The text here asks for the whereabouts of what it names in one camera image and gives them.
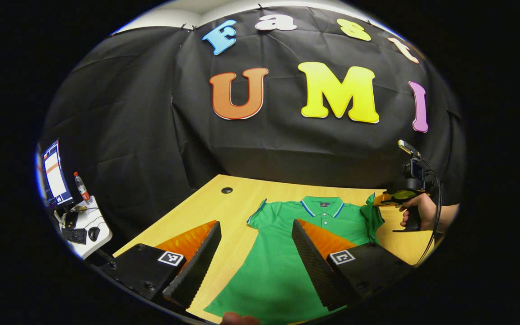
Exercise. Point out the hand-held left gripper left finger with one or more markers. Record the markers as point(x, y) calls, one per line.
point(197, 268)

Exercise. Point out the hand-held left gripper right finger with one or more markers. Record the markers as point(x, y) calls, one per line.
point(314, 271)

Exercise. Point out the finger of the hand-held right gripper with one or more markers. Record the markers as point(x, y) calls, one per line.
point(400, 197)

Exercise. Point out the green T-shirt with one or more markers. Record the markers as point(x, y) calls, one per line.
point(278, 271)

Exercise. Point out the white side desk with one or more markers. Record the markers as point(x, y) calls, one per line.
point(101, 243)

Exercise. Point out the black computer mouse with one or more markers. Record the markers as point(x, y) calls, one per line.
point(94, 234)

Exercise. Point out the black keyboard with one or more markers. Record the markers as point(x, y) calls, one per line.
point(75, 235)

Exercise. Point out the small black device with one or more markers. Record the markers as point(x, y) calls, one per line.
point(70, 220)

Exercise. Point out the plastic bottle with red cap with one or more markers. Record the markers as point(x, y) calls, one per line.
point(82, 189)

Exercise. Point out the computer monitor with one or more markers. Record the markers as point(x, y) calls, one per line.
point(54, 176)

